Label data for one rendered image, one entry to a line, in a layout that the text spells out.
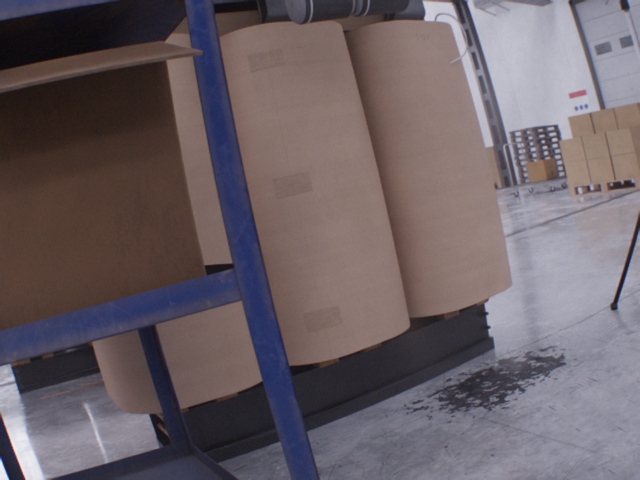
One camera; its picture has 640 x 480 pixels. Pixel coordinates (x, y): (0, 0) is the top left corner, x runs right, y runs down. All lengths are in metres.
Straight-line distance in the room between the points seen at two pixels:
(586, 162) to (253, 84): 6.49
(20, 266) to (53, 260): 0.04
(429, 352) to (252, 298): 1.27
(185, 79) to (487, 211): 0.97
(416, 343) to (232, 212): 1.26
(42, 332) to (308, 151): 1.05
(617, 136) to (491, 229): 5.67
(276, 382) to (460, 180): 1.22
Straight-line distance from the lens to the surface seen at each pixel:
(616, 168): 7.54
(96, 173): 0.66
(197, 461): 1.30
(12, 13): 0.69
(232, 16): 1.72
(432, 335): 1.91
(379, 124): 1.79
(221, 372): 1.43
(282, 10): 1.67
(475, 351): 2.02
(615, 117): 7.94
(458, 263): 1.79
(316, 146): 1.55
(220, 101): 0.69
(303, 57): 1.61
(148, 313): 0.64
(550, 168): 10.11
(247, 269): 0.68
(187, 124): 1.44
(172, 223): 0.68
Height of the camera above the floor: 0.59
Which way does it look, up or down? 4 degrees down
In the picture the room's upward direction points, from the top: 12 degrees counter-clockwise
